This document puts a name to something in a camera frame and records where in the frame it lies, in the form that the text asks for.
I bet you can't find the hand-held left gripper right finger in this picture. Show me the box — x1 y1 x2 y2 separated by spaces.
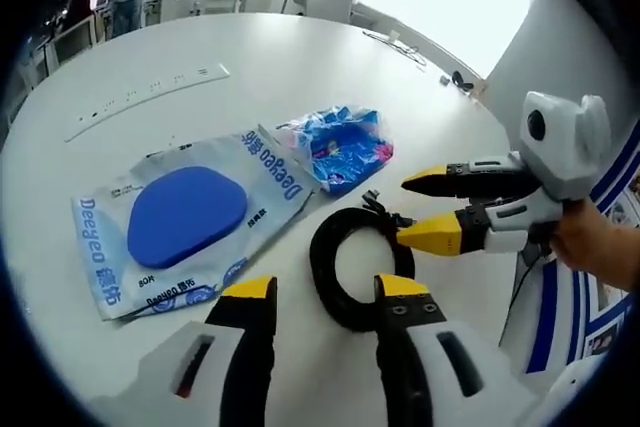
373 274 516 427

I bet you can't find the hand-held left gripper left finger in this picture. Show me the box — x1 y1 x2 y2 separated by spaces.
132 274 280 427

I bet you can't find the blue plastic packet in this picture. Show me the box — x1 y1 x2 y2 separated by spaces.
274 104 396 198

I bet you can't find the pale blue wipes pack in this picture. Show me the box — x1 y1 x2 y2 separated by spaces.
69 122 321 322

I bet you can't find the person's right hand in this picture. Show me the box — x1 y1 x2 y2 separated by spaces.
543 199 640 293

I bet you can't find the small black object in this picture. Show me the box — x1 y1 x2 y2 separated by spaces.
449 69 476 93

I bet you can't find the white inset power strip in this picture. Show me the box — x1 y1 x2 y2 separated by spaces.
62 62 232 144

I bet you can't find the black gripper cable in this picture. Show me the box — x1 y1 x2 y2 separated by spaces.
497 241 551 348

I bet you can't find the thin tangled cable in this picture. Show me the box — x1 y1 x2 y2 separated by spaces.
362 29 429 71

